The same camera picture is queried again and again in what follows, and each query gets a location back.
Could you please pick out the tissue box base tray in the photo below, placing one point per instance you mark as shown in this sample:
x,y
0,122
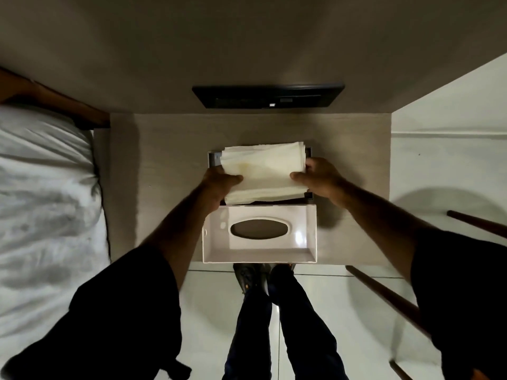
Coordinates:
x,y
214,158

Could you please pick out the person's black shirt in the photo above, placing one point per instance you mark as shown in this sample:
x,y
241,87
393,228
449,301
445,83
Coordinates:
x,y
115,320

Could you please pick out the person's dark trousers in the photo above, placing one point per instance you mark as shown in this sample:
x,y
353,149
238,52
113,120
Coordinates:
x,y
277,328

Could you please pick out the person's right thumb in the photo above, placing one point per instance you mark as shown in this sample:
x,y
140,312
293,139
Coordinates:
x,y
301,178

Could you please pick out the white bed sheet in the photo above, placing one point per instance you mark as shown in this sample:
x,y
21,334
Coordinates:
x,y
45,217

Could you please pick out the stack of white tissues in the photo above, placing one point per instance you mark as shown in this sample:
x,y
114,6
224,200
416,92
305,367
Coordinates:
x,y
264,172

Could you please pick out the person's left hand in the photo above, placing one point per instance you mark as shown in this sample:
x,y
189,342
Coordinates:
x,y
216,182

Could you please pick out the brown wooden headboard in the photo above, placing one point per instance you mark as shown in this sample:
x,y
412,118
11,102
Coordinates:
x,y
55,100

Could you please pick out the person's right hand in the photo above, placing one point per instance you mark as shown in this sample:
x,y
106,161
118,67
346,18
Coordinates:
x,y
323,178

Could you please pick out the wooden bedside table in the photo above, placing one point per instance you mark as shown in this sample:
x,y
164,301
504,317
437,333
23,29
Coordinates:
x,y
158,178

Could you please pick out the person's left forearm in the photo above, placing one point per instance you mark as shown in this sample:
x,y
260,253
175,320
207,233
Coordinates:
x,y
180,229

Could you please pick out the person's left thumb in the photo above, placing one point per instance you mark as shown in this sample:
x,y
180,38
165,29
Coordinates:
x,y
231,180

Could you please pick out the person's right forearm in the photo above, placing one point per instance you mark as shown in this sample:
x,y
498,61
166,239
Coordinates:
x,y
378,229

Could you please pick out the white tissue box cover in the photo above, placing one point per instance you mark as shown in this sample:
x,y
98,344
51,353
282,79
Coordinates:
x,y
259,233

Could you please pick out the person's dark shoe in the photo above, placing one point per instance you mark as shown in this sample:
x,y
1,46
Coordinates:
x,y
249,277

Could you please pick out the black wall switch panel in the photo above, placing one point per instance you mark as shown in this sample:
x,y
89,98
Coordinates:
x,y
268,95

